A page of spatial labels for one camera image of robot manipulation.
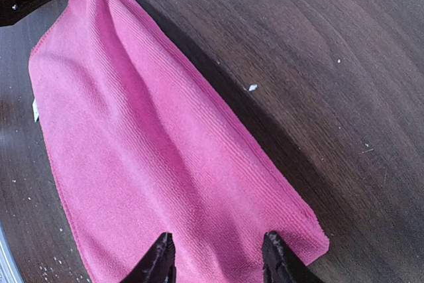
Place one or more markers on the pink towel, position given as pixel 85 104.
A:
pixel 139 143

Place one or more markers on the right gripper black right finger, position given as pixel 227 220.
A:
pixel 281 264

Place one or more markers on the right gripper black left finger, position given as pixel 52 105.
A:
pixel 157 265

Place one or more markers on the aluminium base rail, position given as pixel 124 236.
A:
pixel 9 272

